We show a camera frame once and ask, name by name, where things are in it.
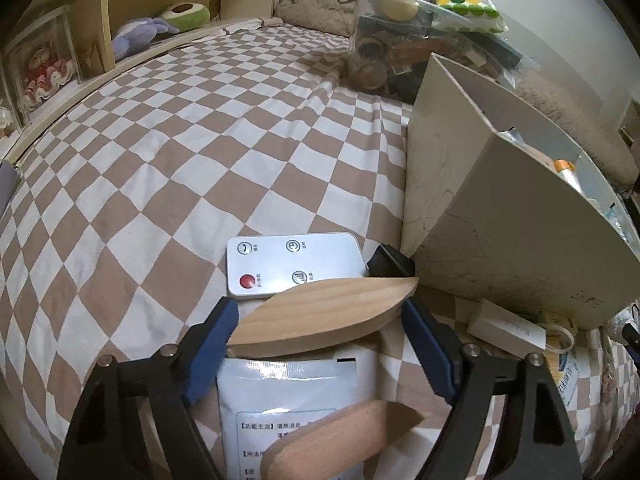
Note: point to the orange cap bottle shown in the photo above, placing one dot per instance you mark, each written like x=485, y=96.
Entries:
x=567, y=171

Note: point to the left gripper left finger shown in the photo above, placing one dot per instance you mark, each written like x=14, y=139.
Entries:
x=105, y=439

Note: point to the wooden bedside shelf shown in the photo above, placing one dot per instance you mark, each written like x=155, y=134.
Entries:
x=93, y=25

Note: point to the checkered bed sheet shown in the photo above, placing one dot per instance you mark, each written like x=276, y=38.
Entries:
x=114, y=240

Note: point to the framed doll display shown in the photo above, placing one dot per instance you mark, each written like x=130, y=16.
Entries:
x=39, y=62

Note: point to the white shoe box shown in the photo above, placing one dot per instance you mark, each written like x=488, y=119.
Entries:
x=487, y=217

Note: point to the light wooden leaf board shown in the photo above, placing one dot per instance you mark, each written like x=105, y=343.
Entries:
x=319, y=315

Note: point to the clear plastic storage bin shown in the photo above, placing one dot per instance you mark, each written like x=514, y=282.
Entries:
x=393, y=41

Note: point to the small white carton box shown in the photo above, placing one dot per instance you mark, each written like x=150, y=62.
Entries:
x=506, y=330

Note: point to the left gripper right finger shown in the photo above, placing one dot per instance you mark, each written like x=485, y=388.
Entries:
x=534, y=440

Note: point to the avocado plush toy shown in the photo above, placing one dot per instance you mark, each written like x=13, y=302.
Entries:
x=186, y=16

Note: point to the purple plush toy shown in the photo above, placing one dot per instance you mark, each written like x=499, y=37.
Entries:
x=136, y=35

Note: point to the white remote control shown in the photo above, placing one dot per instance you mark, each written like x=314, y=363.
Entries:
x=261, y=266

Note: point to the darker wooden leaf board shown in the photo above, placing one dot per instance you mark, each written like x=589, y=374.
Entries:
x=343, y=439

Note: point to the beige fluffy blanket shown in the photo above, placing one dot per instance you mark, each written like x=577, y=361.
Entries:
x=337, y=17

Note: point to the green white snack bag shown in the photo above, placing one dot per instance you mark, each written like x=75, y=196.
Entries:
x=470, y=16

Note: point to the white sachet with text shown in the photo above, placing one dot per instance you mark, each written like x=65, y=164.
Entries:
x=261, y=402

